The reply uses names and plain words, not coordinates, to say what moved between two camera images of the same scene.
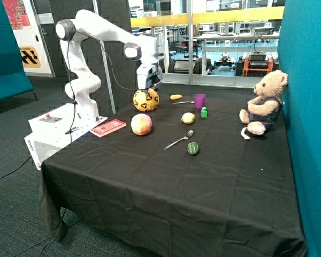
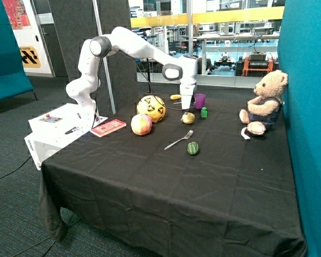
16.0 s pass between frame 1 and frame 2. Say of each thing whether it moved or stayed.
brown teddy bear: stayed
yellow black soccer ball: moved
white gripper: moved
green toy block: stayed
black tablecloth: stayed
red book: stayed
